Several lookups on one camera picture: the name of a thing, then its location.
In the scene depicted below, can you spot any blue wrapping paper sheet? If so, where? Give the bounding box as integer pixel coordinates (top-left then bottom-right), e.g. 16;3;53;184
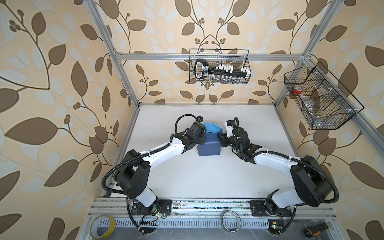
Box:
198;123;223;157

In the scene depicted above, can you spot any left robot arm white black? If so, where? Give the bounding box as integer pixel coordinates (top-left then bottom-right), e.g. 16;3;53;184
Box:
102;121;207;208

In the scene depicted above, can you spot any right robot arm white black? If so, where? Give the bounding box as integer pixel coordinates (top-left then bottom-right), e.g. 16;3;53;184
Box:
218;128;340;216

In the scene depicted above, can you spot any black tool set in basket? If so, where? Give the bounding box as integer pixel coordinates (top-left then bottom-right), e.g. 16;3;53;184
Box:
193;60;251;80

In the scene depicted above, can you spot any orange black screwdriver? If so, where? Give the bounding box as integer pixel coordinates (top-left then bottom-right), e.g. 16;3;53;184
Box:
303;223;329;238

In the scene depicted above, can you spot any yellow tape roll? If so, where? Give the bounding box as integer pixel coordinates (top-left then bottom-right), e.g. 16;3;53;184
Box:
90;215;117;240

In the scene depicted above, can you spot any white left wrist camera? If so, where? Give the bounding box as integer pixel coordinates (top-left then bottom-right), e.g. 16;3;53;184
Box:
197;116;204;124

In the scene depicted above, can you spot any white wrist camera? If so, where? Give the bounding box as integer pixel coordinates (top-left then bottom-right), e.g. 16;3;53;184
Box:
225;120;234;136
197;116;204;124

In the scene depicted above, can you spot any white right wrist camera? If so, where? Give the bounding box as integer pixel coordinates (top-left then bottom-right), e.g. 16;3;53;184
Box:
225;120;234;136

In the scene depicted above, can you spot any back wall wire basket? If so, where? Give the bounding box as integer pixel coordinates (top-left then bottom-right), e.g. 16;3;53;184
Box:
189;48;252;85

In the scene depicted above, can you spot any wall wire basket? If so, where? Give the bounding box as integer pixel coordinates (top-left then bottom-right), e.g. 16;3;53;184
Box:
284;62;364;130
189;48;252;85

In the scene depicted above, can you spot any grey ring on rail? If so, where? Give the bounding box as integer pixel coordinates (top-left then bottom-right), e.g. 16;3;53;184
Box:
221;210;242;233

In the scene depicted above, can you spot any right wall wire basket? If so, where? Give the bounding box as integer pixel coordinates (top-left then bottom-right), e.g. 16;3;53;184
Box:
284;62;364;130

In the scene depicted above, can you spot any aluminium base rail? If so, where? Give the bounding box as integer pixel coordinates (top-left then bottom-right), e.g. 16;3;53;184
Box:
88;198;336;220

